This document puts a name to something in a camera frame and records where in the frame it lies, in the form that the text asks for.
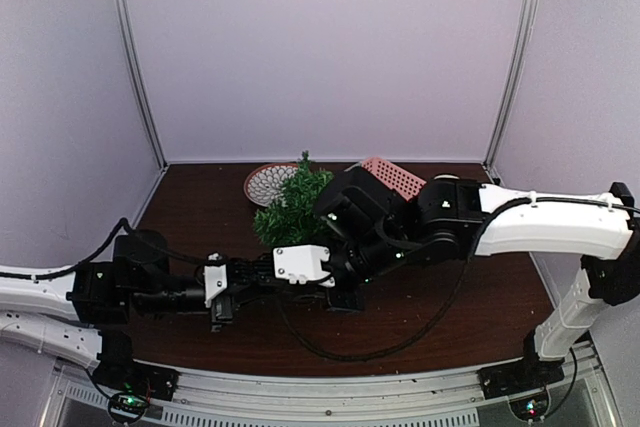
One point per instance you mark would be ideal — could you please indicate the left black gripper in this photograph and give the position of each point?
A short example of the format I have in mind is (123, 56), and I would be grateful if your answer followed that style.
(240, 289)

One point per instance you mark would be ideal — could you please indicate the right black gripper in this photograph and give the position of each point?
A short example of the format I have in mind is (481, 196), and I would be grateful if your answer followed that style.
(351, 302)

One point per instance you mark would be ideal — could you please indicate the small green christmas tree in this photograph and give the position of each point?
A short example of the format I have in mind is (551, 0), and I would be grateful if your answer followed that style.
(289, 220)

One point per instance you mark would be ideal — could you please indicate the pink plastic basket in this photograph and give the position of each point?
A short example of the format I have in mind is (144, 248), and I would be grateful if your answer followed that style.
(405, 183)

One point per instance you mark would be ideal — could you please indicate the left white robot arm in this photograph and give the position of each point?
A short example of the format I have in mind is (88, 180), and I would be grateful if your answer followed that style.
(143, 276)

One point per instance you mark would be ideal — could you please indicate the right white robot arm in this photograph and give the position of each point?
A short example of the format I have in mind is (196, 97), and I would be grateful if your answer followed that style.
(459, 219)

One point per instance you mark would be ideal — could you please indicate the flower pattern plate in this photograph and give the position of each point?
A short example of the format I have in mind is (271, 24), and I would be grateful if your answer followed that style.
(263, 185)

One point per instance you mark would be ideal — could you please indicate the white ceramic bowl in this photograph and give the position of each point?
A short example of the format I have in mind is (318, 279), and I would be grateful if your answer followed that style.
(445, 178)

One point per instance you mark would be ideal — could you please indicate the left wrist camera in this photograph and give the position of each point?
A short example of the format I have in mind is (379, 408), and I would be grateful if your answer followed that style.
(215, 278)

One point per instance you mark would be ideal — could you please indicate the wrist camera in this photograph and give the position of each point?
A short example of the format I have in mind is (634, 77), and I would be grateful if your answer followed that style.
(303, 265)
(215, 278)

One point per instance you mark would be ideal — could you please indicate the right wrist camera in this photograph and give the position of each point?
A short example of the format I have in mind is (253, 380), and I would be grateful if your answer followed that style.
(303, 265)

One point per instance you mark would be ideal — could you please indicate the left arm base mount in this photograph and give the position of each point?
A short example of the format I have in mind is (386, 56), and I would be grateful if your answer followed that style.
(128, 385)

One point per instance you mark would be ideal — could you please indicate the front aluminium rail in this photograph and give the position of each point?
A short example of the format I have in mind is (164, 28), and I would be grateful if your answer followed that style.
(440, 398)

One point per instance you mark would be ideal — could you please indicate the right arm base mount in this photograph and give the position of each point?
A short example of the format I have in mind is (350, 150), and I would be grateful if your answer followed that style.
(524, 385)

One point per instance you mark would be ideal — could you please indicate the right aluminium frame post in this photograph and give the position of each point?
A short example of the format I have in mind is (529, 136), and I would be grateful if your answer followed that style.
(526, 20)

